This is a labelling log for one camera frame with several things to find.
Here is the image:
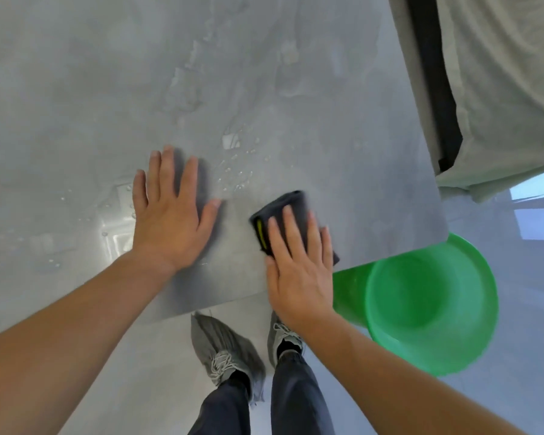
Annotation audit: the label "person's right hand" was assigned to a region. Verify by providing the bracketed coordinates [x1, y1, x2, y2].
[265, 205, 335, 329]

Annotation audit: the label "person's left hand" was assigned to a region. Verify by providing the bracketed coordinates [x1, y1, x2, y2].
[131, 146, 222, 273]

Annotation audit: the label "dark grey cleaning cloth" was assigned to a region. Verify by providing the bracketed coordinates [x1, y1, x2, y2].
[249, 190, 341, 267]

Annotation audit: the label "person's left forearm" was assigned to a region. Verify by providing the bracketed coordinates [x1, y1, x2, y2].
[0, 249, 178, 435]

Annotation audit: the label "person's right forearm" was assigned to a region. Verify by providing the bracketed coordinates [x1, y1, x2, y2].
[295, 308, 529, 435]

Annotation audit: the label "grey right shoe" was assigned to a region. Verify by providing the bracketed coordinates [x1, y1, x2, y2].
[267, 311, 306, 370]

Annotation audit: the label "grey shoe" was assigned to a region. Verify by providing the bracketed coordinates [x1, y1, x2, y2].
[267, 311, 306, 370]
[190, 311, 266, 407]

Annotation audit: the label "grey left shoe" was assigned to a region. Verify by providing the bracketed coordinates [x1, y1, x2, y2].
[190, 311, 266, 407]

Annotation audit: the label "green plastic bucket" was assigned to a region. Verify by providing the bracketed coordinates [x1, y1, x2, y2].
[332, 232, 500, 378]

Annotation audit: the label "dark blue trousers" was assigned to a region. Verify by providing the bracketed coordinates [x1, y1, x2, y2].
[188, 350, 335, 435]

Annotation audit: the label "beige fabric cover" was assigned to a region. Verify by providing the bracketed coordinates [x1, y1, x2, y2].
[434, 0, 544, 204]

